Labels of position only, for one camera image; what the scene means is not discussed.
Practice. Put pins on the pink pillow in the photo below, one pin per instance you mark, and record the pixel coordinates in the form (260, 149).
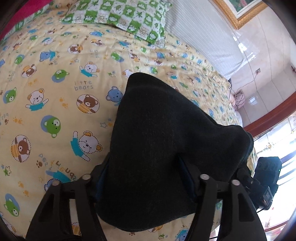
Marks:
(239, 100)

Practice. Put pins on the red plush cloth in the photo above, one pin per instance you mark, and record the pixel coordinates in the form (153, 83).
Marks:
(25, 10)

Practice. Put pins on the gold-framed landscape painting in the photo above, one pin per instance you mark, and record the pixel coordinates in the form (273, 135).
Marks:
(240, 9)

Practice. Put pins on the black pants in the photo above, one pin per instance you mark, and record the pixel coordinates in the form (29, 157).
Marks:
(161, 150)

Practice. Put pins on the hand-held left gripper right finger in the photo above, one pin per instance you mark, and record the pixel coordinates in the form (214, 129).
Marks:
(185, 172)

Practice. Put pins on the red wooden window frame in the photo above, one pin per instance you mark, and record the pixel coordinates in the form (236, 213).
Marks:
(272, 115)

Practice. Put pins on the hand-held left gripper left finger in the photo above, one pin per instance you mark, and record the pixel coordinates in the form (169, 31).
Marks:
(91, 187)

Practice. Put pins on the wall socket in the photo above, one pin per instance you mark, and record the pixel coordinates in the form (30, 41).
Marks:
(257, 71)

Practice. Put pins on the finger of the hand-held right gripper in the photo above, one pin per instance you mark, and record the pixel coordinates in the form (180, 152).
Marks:
(244, 176)

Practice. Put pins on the striped padded headboard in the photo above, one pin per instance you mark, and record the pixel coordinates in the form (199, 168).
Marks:
(203, 34)

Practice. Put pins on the yellow bear-print blanket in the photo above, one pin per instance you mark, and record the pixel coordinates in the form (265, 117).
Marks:
(57, 81)

